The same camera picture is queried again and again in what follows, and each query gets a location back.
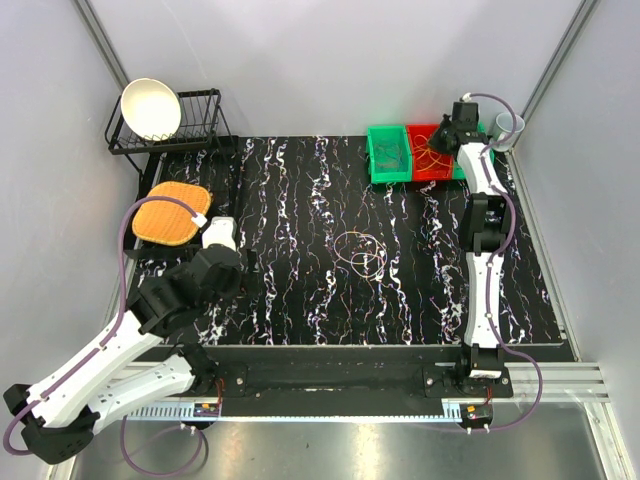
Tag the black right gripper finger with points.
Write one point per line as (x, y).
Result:
(446, 122)
(438, 140)

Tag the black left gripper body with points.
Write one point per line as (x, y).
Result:
(235, 283)

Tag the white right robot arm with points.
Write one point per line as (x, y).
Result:
(486, 229)

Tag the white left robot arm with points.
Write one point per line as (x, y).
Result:
(59, 416)

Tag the red plastic bin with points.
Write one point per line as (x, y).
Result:
(428, 164)

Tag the light blue mug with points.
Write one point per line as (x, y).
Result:
(506, 130)

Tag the left green plastic bin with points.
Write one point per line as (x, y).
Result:
(390, 159)

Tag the orange woven basket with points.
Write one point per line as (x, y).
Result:
(169, 224)

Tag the black marble pattern mat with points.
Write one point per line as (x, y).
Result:
(342, 261)

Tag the white bowl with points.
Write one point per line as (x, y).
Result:
(151, 109)

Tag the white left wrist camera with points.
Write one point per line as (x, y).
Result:
(219, 230)

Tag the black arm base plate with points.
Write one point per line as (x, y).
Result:
(344, 382)

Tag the black wire dish rack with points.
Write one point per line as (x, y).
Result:
(203, 150)

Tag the white slotted cable duct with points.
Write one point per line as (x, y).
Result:
(177, 411)

